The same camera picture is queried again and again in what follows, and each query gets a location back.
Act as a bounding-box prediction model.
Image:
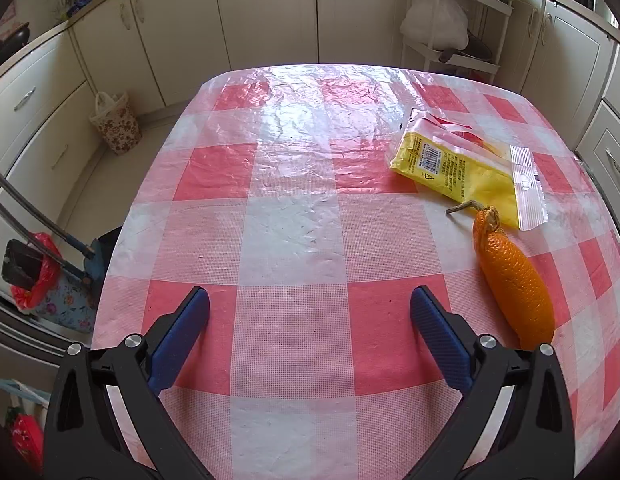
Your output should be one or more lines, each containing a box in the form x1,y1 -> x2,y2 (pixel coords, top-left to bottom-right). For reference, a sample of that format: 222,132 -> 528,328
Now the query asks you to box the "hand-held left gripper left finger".
42,285 -> 211,480

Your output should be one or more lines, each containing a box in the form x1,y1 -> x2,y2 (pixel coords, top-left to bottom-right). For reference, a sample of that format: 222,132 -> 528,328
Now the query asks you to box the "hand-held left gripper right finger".
409,285 -> 579,480

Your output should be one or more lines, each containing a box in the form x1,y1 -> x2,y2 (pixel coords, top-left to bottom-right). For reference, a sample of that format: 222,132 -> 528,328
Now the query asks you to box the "orange elongated fruit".
445,200 -> 556,351

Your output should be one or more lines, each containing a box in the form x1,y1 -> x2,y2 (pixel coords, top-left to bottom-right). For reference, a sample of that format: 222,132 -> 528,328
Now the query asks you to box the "blue dustpan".
82,227 -> 124,302

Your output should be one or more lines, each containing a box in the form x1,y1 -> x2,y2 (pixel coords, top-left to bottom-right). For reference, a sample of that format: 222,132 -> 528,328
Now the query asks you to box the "blue floral bag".
32,274 -> 99,334

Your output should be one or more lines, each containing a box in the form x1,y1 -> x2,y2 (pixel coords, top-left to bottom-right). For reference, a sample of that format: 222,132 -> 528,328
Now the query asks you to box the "red checked plastic tablecloth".
90,64 -> 620,480

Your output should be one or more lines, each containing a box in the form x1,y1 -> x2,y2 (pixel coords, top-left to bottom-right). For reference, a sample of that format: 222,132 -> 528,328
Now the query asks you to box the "red plastic bag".
10,232 -> 62,312

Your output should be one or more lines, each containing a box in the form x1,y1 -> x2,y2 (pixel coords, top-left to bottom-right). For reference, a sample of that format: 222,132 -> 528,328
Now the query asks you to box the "yellow plastic packet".
387,109 -> 550,232

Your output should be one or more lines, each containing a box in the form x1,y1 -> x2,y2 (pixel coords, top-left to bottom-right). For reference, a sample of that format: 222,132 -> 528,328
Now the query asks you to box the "red cloth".
9,407 -> 45,477

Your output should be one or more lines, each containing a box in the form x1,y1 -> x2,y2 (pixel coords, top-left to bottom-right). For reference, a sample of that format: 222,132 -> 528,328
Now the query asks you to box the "floral tote bag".
88,91 -> 143,156

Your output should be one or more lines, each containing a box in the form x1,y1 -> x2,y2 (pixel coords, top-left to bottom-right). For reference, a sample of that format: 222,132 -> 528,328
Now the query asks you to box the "cream drawer cabinet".
574,50 -> 620,223

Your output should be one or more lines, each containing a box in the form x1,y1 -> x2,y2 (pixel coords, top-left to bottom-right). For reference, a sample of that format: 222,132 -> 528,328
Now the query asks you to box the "cream cabinet with long drawers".
0,30 -> 107,197

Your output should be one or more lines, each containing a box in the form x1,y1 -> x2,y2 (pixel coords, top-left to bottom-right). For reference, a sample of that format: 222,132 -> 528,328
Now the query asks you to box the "black frying pan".
437,32 -> 494,64

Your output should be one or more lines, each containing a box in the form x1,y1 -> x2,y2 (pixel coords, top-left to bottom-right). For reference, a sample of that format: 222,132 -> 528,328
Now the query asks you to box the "cream two-door cabinet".
514,0 -> 620,128

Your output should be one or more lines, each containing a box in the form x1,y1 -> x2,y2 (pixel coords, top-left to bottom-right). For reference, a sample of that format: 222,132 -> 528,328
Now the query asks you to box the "cream cabinet with doors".
70,0 -> 412,112

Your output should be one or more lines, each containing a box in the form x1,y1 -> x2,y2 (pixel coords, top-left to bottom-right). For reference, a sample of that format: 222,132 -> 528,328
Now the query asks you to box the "white shelf rack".
402,0 -> 517,84

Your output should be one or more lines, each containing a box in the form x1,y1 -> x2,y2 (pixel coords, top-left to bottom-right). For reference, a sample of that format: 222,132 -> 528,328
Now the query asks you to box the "white plastic bag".
399,0 -> 470,52

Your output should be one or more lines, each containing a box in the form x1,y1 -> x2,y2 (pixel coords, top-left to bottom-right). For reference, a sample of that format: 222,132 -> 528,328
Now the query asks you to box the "black clay pot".
0,22 -> 32,69

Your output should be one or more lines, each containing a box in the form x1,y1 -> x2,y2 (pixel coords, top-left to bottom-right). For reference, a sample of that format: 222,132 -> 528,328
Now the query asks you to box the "light blue frame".
0,375 -> 52,407

